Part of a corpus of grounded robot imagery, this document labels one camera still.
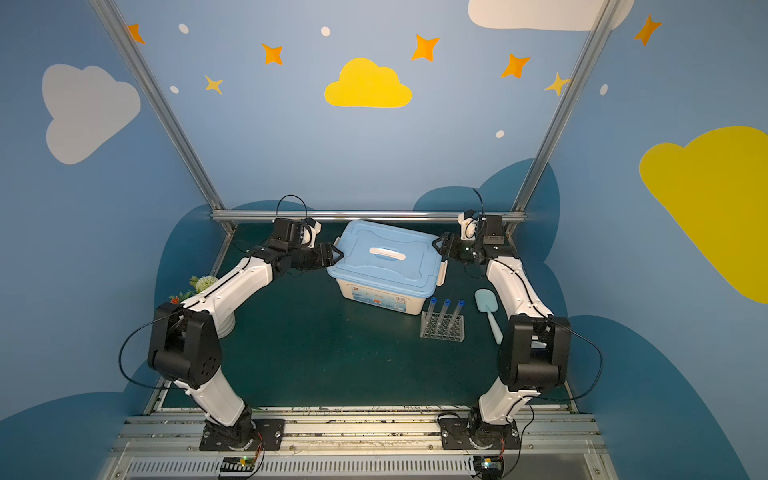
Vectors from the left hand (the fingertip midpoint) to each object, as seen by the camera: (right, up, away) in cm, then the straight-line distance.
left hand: (333, 254), depth 90 cm
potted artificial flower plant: (-38, -9, -5) cm, 40 cm away
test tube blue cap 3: (+37, -14, -7) cm, 41 cm away
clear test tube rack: (+29, -21, +3) cm, 36 cm away
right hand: (+34, +4, -1) cm, 34 cm away
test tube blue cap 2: (+33, -14, -8) cm, 37 cm away
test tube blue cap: (+30, -13, -6) cm, 33 cm away
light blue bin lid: (+19, -2, -1) cm, 19 cm away
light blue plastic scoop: (+50, -16, +9) cm, 54 cm away
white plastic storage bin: (+16, -14, +1) cm, 22 cm away
